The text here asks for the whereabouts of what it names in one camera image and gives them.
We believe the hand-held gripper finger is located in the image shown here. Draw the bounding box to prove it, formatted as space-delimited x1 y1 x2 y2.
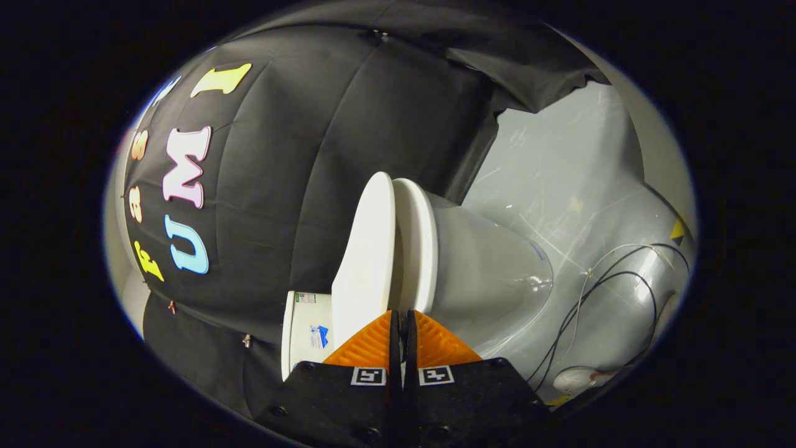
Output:
403 310 551 446
258 310 402 446

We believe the white toilet lid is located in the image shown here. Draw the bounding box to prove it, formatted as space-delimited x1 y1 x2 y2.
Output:
331 172 397 349

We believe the white toilet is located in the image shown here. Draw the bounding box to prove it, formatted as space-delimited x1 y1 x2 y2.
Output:
281 187 554 381

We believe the white rounded device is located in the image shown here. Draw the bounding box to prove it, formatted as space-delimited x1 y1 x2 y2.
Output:
553 367 603 396

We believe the black backdrop cloth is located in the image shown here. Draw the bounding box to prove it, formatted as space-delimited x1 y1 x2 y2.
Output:
115 3 613 424

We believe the black cable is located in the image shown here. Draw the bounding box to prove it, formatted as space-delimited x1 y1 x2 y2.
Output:
527 243 691 390

